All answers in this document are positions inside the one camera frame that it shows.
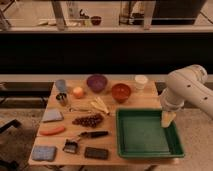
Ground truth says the white cup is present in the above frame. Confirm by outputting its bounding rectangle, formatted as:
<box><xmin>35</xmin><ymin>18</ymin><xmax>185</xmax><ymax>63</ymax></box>
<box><xmin>135</xmin><ymin>75</ymin><xmax>148</xmax><ymax>90</ymax></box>

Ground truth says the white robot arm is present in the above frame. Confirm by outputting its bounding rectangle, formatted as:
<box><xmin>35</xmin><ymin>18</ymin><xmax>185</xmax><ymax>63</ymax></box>
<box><xmin>159</xmin><ymin>65</ymin><xmax>213</xmax><ymax>128</ymax></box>

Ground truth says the metal cup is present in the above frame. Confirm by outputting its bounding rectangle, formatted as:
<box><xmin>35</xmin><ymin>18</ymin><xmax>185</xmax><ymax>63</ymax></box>
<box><xmin>56</xmin><ymin>93</ymin><xmax>68</xmax><ymax>106</ymax></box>

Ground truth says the black-handled tool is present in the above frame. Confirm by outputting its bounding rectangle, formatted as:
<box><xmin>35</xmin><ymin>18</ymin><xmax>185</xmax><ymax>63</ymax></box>
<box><xmin>78</xmin><ymin>131</ymin><xmax>109</xmax><ymax>138</ymax></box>

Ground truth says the red bowl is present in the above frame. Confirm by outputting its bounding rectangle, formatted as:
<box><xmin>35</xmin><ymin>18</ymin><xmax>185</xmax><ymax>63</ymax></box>
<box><xmin>111</xmin><ymin>83</ymin><xmax>131</xmax><ymax>103</ymax></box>

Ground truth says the black rectangular block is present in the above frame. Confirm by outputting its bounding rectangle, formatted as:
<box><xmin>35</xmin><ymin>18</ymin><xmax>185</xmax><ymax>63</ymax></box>
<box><xmin>84</xmin><ymin>147</ymin><xmax>109</xmax><ymax>160</ymax></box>

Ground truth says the blue-grey cup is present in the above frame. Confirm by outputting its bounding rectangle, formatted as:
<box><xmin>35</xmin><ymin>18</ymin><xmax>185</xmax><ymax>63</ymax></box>
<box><xmin>55</xmin><ymin>79</ymin><xmax>67</xmax><ymax>93</ymax></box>

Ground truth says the purple bowl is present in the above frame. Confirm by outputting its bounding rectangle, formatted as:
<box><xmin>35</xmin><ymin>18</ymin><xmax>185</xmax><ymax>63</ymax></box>
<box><xmin>87</xmin><ymin>74</ymin><xmax>108</xmax><ymax>93</ymax></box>

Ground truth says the grey-blue towel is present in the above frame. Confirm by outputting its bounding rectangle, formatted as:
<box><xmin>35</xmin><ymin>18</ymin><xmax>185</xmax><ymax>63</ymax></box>
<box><xmin>42</xmin><ymin>109</ymin><xmax>63</xmax><ymax>122</ymax></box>

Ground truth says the green plastic tray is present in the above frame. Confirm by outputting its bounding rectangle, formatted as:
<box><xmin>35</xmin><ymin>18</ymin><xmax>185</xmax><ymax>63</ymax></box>
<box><xmin>116</xmin><ymin>109</ymin><xmax>185</xmax><ymax>159</ymax></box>

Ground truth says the orange round fruit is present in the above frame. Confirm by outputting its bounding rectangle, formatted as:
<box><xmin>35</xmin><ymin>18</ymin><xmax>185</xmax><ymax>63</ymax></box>
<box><xmin>72</xmin><ymin>87</ymin><xmax>84</xmax><ymax>99</ymax></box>

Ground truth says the bunch of dark grapes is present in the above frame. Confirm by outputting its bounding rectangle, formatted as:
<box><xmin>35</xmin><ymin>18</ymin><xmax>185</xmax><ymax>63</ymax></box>
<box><xmin>72</xmin><ymin>114</ymin><xmax>103</xmax><ymax>128</ymax></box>

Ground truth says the wooden table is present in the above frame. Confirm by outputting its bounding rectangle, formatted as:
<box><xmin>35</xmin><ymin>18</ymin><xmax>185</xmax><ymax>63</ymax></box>
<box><xmin>28</xmin><ymin>80</ymin><xmax>179</xmax><ymax>166</ymax></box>

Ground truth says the blue sponge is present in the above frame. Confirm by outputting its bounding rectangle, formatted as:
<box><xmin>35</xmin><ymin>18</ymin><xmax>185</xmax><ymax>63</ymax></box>
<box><xmin>32</xmin><ymin>146</ymin><xmax>57</xmax><ymax>162</ymax></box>

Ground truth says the orange carrot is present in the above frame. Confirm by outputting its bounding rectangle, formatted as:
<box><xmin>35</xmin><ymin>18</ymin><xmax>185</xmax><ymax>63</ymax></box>
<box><xmin>39</xmin><ymin>126</ymin><xmax>66</xmax><ymax>136</ymax></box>

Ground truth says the banana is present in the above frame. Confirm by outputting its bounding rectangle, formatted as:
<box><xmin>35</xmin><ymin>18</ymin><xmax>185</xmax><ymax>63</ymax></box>
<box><xmin>91</xmin><ymin>97</ymin><xmax>109</xmax><ymax>114</ymax></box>

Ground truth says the dark bowl in background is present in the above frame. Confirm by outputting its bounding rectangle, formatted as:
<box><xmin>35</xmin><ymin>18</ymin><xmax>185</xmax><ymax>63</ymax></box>
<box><xmin>91</xmin><ymin>16</ymin><xmax>102</xmax><ymax>26</ymax></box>

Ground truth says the metal spoon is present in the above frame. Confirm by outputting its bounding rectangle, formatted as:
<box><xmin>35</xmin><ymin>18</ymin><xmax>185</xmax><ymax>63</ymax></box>
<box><xmin>69</xmin><ymin>107</ymin><xmax>92</xmax><ymax>113</ymax></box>

